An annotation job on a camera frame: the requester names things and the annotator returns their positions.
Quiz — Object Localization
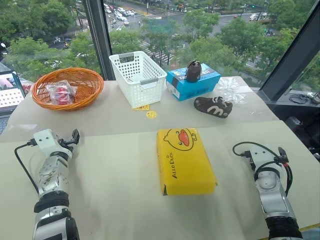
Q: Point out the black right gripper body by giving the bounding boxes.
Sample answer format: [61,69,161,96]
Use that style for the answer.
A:
[274,159,290,170]

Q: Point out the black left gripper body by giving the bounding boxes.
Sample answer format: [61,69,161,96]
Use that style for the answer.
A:
[57,137,76,153]

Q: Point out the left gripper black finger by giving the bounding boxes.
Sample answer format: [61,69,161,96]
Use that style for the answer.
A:
[71,128,81,146]

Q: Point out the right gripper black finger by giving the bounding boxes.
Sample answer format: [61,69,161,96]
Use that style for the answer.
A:
[277,146,289,164]

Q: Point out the yellow duck shoe box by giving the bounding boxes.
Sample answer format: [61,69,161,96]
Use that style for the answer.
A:
[156,127,218,196]

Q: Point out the blue cardboard box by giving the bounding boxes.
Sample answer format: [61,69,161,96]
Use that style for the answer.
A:
[166,62,222,102]

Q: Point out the black equipment beside table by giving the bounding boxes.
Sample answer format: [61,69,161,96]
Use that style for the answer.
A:
[284,115,320,161]

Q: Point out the beige paper table cover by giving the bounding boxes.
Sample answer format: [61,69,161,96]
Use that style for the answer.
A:
[0,119,320,240]
[0,75,280,144]

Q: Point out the clear bag with red items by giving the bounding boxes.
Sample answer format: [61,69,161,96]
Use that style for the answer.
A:
[45,79,78,105]

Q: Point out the orange woven basket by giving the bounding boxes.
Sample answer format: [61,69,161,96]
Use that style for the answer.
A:
[31,67,105,112]

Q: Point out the red packaged item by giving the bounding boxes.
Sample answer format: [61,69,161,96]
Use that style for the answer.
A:
[19,77,35,96]

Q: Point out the open laptop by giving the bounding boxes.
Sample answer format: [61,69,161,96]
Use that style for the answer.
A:
[0,70,27,136]

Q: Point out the white perforated plastic basket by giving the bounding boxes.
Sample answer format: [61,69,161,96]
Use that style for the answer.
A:
[108,50,168,109]

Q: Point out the crumpled clear plastic wrap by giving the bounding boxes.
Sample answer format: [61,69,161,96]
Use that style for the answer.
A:
[216,76,247,105]

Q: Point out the brown suede child shoe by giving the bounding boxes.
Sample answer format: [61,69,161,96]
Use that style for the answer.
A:
[193,96,234,120]
[185,59,202,83]

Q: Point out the black window mullion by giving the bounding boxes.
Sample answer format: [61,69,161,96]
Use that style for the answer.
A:
[82,0,116,81]

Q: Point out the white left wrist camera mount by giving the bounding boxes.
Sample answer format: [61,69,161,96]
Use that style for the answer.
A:
[33,129,73,161]

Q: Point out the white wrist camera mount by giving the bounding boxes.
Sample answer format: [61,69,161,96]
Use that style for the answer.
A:
[246,144,281,171]
[33,129,73,161]

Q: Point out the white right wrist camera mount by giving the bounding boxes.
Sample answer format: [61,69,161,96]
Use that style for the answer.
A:
[246,144,281,171]

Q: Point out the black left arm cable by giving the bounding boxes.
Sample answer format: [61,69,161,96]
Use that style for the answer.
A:
[14,141,40,195]

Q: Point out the coiled black cables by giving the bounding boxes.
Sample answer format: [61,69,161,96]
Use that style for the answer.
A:
[289,91,320,105]

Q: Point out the black slanted window frame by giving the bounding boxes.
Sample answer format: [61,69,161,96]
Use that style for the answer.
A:
[257,0,320,101]

